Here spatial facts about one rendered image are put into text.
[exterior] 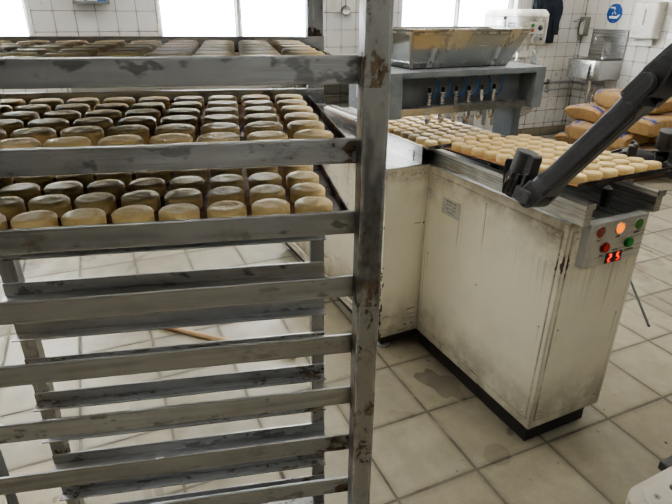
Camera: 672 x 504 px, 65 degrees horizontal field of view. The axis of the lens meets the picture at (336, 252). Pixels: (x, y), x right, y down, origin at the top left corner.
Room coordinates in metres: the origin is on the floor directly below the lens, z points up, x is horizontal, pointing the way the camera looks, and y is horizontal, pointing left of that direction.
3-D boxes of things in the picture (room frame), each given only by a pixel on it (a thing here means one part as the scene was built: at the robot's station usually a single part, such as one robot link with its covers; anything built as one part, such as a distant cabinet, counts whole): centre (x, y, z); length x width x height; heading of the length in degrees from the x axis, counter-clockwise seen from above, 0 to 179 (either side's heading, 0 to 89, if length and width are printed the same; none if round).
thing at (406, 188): (2.65, -0.24, 0.42); 1.28 x 0.72 x 0.84; 26
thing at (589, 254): (1.43, -0.82, 0.77); 0.24 x 0.04 x 0.14; 116
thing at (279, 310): (0.96, 0.34, 0.78); 0.64 x 0.03 x 0.03; 101
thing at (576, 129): (5.07, -2.58, 0.32); 0.72 x 0.42 x 0.17; 28
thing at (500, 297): (1.76, -0.66, 0.45); 0.70 x 0.34 x 0.90; 26
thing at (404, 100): (2.22, -0.44, 1.01); 0.72 x 0.33 x 0.34; 116
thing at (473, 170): (2.26, -0.26, 0.87); 2.01 x 0.03 x 0.07; 26
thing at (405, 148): (2.56, -0.05, 0.88); 1.28 x 0.01 x 0.07; 26
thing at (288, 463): (0.96, 0.34, 0.33); 0.64 x 0.03 x 0.03; 101
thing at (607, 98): (5.12, -2.82, 0.62); 0.72 x 0.42 x 0.17; 30
